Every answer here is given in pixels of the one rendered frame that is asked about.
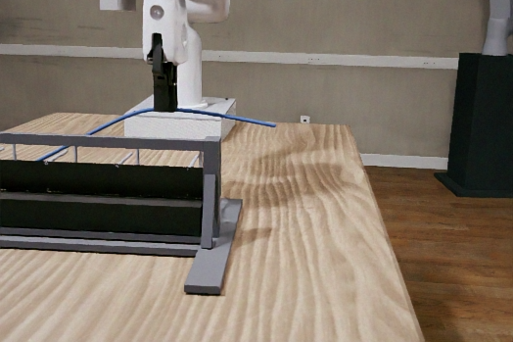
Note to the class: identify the blue cable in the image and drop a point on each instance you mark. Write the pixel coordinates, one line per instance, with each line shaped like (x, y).
(152, 110)

